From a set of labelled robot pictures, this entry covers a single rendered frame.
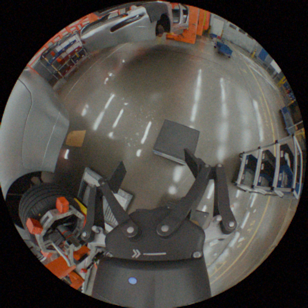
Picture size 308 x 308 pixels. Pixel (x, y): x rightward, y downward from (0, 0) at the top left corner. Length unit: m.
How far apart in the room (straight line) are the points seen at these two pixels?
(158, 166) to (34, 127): 1.32
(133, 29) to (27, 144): 1.89
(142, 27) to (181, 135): 1.80
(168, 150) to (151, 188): 0.57
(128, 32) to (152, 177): 2.24
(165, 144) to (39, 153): 1.11
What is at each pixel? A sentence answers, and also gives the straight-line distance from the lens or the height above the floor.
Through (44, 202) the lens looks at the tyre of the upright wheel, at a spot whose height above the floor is 0.98.
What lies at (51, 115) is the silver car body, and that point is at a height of 0.97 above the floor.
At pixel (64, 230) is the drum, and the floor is 0.85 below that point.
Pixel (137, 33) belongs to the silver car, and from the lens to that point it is 1.97.
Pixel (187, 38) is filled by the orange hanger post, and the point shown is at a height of 0.65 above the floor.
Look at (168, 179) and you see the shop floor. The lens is 1.25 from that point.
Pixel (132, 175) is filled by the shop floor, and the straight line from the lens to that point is 1.30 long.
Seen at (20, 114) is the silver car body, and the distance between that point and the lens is 0.84.
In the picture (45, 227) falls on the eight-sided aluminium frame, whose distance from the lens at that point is 0.81.
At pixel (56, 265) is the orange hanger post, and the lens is 1.36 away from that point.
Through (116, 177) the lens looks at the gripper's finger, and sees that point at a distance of 0.18.
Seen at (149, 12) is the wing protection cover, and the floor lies 1.33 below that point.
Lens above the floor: 1.24
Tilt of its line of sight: 79 degrees down
